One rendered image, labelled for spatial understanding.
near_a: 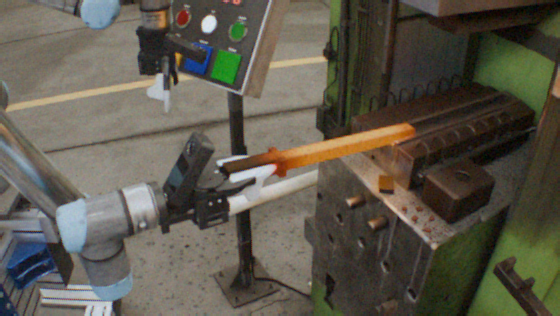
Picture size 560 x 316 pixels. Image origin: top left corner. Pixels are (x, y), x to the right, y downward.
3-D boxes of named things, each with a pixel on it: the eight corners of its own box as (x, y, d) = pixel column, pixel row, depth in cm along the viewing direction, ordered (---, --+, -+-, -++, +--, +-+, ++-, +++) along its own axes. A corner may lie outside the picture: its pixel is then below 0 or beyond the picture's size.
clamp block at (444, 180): (449, 226, 83) (457, 199, 80) (419, 200, 89) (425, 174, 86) (489, 205, 88) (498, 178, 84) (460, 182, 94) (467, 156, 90)
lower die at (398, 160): (407, 190, 92) (414, 155, 87) (349, 141, 106) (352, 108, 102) (528, 138, 108) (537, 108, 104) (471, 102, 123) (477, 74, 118)
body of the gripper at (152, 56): (146, 65, 118) (140, 21, 111) (178, 64, 118) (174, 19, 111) (140, 78, 112) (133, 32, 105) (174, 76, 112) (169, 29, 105)
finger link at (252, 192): (274, 188, 83) (224, 201, 80) (275, 160, 80) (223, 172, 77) (282, 198, 81) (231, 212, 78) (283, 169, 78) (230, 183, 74)
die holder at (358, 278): (391, 374, 105) (434, 246, 79) (310, 274, 132) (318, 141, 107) (532, 280, 127) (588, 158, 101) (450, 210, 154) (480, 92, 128)
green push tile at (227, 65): (231, 85, 116) (240, 55, 115) (210, 77, 120) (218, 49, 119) (236, 86, 117) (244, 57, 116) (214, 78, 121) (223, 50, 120)
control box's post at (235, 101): (244, 288, 186) (228, 22, 125) (240, 281, 189) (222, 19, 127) (252, 284, 188) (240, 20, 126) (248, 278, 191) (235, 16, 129)
